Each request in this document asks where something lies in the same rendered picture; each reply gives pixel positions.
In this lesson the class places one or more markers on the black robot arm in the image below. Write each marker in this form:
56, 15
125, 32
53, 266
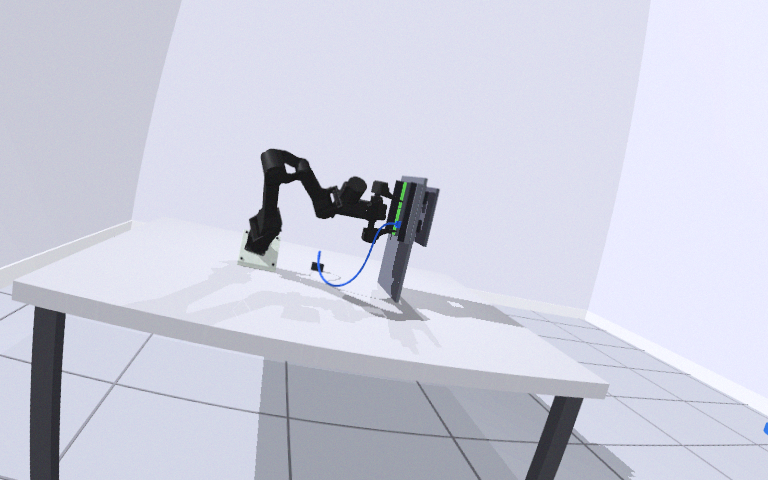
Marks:
267, 224

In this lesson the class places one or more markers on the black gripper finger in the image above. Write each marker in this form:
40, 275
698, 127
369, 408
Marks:
384, 231
391, 196

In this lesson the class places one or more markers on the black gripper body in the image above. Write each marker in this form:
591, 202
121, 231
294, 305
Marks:
379, 188

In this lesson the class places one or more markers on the blue cable plug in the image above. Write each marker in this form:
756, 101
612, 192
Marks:
397, 225

